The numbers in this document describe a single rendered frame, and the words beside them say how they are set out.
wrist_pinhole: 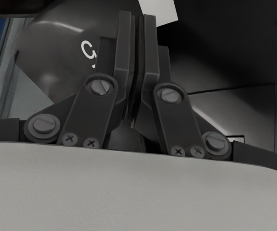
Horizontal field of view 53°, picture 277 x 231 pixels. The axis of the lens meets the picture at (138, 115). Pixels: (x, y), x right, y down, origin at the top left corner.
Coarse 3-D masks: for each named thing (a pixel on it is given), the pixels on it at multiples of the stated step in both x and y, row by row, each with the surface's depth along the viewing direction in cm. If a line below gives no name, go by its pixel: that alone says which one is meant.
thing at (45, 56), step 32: (64, 0) 15; (96, 0) 14; (128, 0) 13; (192, 0) 12; (224, 0) 12; (256, 0) 11; (32, 32) 17; (64, 32) 16; (96, 32) 15; (160, 32) 13; (192, 32) 13; (224, 32) 12; (256, 32) 11; (32, 64) 19; (64, 64) 17; (192, 64) 13; (224, 64) 13; (256, 64) 12; (64, 96) 19; (192, 96) 14; (224, 96) 13; (256, 96) 12; (128, 128) 18; (224, 128) 14; (256, 128) 13
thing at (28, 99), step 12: (12, 24) 115; (24, 24) 116; (12, 36) 113; (12, 48) 111; (0, 72) 106; (12, 72) 107; (0, 84) 105; (24, 84) 106; (12, 96) 104; (24, 96) 104; (36, 96) 105; (12, 108) 102; (24, 108) 103; (36, 108) 103
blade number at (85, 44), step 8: (88, 32) 15; (72, 40) 16; (80, 40) 16; (88, 40) 15; (96, 40) 15; (72, 48) 16; (80, 48) 16; (88, 48) 16; (96, 48) 15; (80, 56) 16; (88, 56) 16; (88, 64) 16; (88, 72) 17
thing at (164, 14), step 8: (144, 0) 13; (152, 0) 13; (160, 0) 13; (168, 0) 12; (144, 8) 13; (152, 8) 13; (160, 8) 13; (168, 8) 13; (160, 16) 13; (168, 16) 13; (176, 16) 13; (160, 24) 13
